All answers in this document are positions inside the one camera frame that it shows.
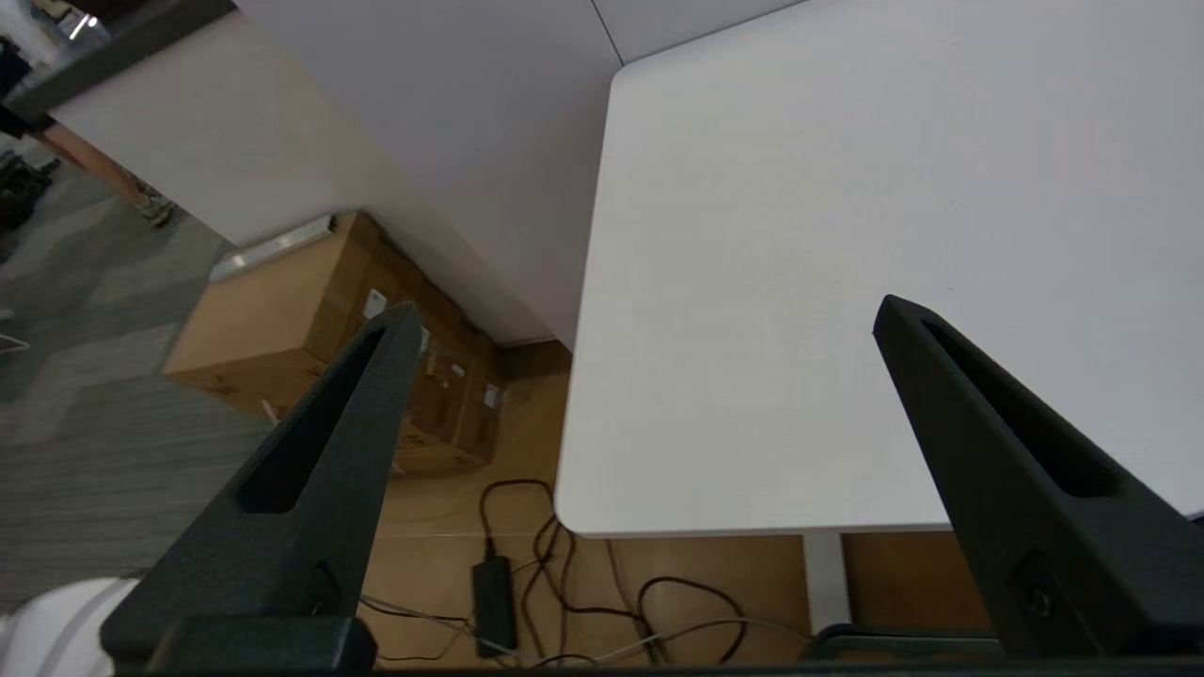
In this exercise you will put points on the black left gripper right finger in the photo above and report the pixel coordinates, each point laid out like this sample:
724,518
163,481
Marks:
1082,564

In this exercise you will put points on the white flat object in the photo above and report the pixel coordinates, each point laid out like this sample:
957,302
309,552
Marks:
273,246

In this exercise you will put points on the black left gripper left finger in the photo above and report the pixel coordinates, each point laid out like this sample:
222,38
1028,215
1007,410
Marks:
273,555

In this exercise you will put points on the white table leg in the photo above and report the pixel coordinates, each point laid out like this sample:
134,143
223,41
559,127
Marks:
826,578

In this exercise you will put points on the white rounded robot base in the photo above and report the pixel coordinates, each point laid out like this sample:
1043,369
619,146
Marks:
56,630

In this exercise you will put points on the brown slanted leg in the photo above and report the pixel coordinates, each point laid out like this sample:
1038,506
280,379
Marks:
94,165

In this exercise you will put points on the dark table foot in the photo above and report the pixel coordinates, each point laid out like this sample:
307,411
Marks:
903,644

